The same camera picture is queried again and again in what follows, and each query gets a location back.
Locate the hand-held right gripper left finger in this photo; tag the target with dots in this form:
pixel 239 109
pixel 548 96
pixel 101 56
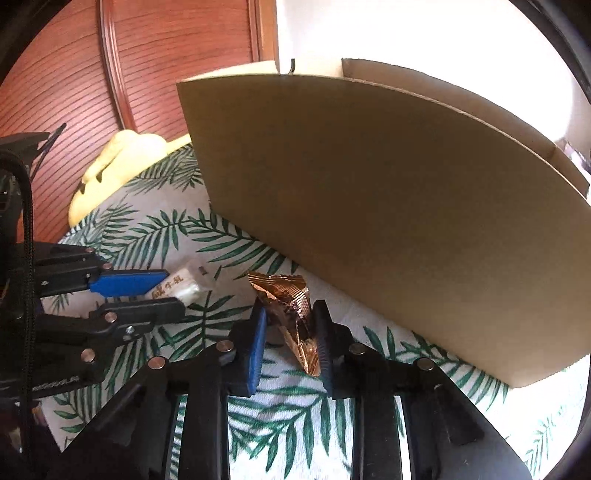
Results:
pixel 256 350

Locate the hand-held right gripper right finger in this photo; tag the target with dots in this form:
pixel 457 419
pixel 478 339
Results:
pixel 325 355

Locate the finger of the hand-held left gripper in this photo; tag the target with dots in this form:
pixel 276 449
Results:
pixel 138 311
pixel 124 282

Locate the small white candy packet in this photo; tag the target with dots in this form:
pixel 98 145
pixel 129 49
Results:
pixel 191 282

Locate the gold foil triangular snack packet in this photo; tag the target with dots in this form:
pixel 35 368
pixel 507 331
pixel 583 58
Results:
pixel 286 295

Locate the brown cardboard box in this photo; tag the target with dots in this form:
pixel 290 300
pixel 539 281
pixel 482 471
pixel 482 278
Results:
pixel 369 221

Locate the leaf print blanket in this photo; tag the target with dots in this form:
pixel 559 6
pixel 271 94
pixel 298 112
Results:
pixel 286 438

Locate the yellow plush toy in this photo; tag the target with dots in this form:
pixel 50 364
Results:
pixel 120 161

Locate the wooden slatted headboard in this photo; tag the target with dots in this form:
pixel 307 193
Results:
pixel 161 55

